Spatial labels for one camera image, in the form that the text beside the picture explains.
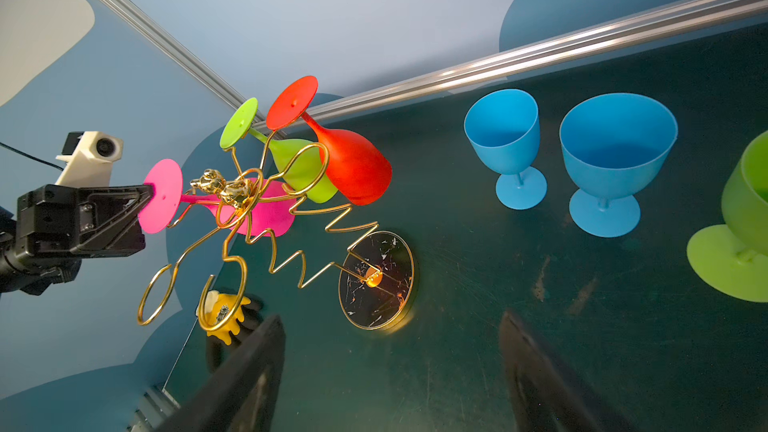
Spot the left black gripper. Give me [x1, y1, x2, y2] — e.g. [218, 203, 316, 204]
[14, 184, 154, 258]

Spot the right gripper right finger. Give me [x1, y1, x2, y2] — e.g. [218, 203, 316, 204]
[499, 310, 636, 431]

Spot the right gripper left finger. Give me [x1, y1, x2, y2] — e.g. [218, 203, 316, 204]
[159, 315, 286, 432]

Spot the pink wine glass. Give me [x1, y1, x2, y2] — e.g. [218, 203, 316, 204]
[138, 159, 295, 236]

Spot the green wine glass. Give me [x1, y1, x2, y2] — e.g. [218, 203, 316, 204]
[219, 98, 338, 204]
[686, 133, 767, 303]

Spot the blue wine glass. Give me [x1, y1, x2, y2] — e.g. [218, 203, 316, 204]
[464, 89, 547, 210]
[559, 93, 679, 238]

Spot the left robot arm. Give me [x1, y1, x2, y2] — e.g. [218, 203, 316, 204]
[1, 184, 154, 296]

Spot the red wine glass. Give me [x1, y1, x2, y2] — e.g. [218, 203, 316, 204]
[266, 76, 392, 206]

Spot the yellow black work glove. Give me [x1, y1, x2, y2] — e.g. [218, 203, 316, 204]
[204, 291, 262, 347]

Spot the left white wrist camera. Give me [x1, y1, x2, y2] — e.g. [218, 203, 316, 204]
[55, 131, 124, 188]

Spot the gold wire glass rack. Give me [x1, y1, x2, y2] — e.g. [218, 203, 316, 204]
[137, 142, 413, 331]

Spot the left frame post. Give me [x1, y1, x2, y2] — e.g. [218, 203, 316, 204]
[98, 0, 246, 109]

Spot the back frame bar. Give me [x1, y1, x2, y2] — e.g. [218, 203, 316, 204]
[308, 0, 767, 121]

